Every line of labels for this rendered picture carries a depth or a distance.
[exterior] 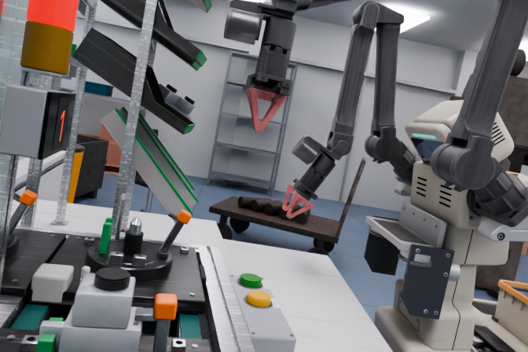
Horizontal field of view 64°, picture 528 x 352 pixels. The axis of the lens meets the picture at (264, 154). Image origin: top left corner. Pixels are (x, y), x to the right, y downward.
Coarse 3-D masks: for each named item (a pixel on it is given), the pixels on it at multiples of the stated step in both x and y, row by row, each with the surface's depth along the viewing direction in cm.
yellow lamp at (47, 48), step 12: (36, 24) 45; (48, 24) 45; (24, 36) 45; (36, 36) 45; (48, 36) 45; (60, 36) 46; (72, 36) 48; (24, 48) 45; (36, 48) 45; (48, 48) 45; (60, 48) 46; (24, 60) 45; (36, 60) 45; (48, 60) 45; (60, 60) 46; (60, 72) 47
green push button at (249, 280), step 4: (240, 276) 75; (244, 276) 75; (248, 276) 75; (252, 276) 76; (256, 276) 76; (240, 280) 74; (244, 280) 73; (248, 280) 73; (252, 280) 73; (256, 280) 74; (260, 280) 75; (244, 284) 73; (248, 284) 73; (252, 284) 73; (256, 284) 73; (260, 284) 74
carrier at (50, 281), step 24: (120, 216) 75; (72, 240) 77; (96, 240) 79; (120, 240) 76; (48, 264) 61; (72, 264) 67; (96, 264) 65; (120, 264) 65; (144, 264) 66; (168, 264) 70; (192, 264) 76; (48, 288) 57; (72, 288) 59; (144, 288) 63; (168, 288) 65; (192, 288) 66; (192, 312) 62
